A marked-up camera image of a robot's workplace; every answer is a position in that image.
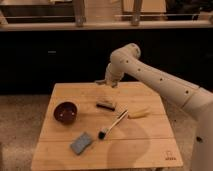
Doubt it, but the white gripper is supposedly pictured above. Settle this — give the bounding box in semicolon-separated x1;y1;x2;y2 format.
95;63;124;88

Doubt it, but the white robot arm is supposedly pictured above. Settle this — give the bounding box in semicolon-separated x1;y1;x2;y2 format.
97;43;213;171

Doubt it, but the purple bowl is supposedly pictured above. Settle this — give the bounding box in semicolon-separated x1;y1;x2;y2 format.
53;101;78;125

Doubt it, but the yellow banana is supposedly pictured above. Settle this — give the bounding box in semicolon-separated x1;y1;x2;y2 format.
128;108;150;119

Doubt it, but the wooden table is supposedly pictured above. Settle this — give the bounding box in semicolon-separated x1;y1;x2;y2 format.
31;82;183;171

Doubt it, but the metal railing post right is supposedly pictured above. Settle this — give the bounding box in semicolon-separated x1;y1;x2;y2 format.
131;0;143;26

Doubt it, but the metal railing post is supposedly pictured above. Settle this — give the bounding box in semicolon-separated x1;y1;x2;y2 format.
131;0;143;26
73;0;86;27

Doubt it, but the metal railing post left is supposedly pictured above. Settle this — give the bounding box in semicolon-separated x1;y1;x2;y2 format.
73;0;86;27

